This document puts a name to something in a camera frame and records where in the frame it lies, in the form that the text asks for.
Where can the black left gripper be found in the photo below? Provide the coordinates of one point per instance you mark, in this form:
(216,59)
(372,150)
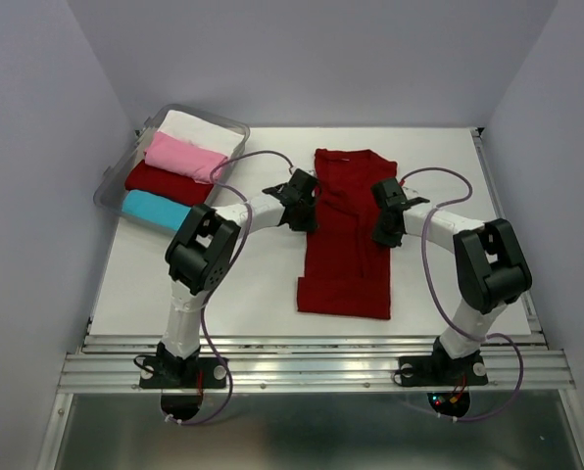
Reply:
(309,224)

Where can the rolled cyan t shirt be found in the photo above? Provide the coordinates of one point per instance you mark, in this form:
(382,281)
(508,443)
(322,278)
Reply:
(155,209)

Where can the rolled pink t shirt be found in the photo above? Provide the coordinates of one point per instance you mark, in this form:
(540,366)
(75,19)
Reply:
(185,159)

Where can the rolled white t shirt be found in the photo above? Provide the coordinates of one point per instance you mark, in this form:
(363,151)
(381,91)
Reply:
(201,133)

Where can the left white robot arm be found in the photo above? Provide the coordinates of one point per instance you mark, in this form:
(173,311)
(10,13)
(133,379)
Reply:
(199,256)

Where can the rolled dark red t shirt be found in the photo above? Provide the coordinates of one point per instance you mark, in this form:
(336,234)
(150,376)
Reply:
(175,187)

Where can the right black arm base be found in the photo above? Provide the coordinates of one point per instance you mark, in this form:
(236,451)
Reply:
(438,369)

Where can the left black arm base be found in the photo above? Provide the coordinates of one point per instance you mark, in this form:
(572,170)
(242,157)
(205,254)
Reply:
(165,371)

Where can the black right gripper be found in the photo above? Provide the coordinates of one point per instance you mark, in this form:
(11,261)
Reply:
(379,235)

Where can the clear plastic storage bin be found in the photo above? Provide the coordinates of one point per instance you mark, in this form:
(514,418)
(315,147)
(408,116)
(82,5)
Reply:
(111,192)

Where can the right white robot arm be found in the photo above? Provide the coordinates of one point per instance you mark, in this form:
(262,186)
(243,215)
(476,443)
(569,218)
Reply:
(492,273)

